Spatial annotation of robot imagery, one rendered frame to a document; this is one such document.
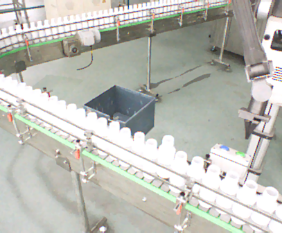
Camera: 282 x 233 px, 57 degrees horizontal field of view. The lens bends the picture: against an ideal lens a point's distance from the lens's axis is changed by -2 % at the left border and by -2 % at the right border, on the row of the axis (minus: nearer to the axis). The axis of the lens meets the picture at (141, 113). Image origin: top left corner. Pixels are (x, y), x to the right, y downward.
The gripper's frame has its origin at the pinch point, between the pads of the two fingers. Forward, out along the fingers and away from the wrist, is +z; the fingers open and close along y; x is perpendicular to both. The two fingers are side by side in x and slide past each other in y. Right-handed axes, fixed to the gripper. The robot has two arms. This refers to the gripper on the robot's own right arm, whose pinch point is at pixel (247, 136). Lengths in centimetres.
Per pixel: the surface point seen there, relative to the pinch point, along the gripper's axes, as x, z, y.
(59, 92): 148, 66, -255
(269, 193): -13.7, 10.6, 12.4
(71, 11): 248, -44, -362
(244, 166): -2.5, 9.9, 2.5
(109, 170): -15, 29, -45
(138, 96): 45, 10, -73
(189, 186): -19.4, 17.1, -9.9
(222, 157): -2.6, 9.8, -5.7
